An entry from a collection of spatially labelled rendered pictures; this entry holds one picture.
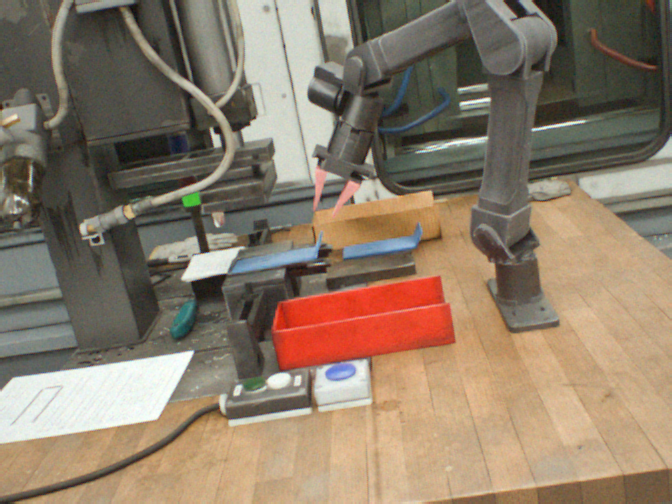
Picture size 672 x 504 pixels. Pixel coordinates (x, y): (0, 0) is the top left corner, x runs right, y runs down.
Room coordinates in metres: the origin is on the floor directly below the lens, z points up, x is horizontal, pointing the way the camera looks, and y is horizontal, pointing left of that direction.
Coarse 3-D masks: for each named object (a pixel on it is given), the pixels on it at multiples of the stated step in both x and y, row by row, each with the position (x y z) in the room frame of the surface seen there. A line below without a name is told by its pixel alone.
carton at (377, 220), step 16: (352, 208) 1.59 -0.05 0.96; (368, 208) 1.59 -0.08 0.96; (384, 208) 1.59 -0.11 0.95; (400, 208) 1.58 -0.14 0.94; (416, 208) 1.47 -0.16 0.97; (432, 208) 1.46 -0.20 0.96; (320, 224) 1.60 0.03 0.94; (336, 224) 1.48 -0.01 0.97; (352, 224) 1.48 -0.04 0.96; (368, 224) 1.47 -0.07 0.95; (384, 224) 1.47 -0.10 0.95; (400, 224) 1.47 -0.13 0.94; (416, 224) 1.47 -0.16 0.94; (432, 224) 1.47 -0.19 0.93; (336, 240) 1.48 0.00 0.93; (352, 240) 1.48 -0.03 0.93; (368, 240) 1.47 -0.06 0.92
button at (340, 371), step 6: (330, 366) 0.91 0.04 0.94; (336, 366) 0.90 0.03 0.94; (342, 366) 0.90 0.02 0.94; (348, 366) 0.90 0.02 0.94; (354, 366) 0.89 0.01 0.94; (330, 372) 0.89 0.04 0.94; (336, 372) 0.89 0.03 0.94; (342, 372) 0.88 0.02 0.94; (348, 372) 0.88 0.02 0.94; (354, 372) 0.88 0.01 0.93; (330, 378) 0.88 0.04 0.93; (336, 378) 0.88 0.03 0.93; (342, 378) 0.87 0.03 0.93
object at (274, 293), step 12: (300, 276) 1.36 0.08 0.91; (252, 288) 1.16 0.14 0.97; (264, 288) 1.16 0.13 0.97; (276, 288) 1.16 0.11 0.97; (288, 288) 1.18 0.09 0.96; (300, 288) 1.32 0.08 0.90; (228, 300) 1.17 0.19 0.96; (276, 300) 1.16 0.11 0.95; (228, 312) 1.17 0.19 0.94; (264, 324) 1.16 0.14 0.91
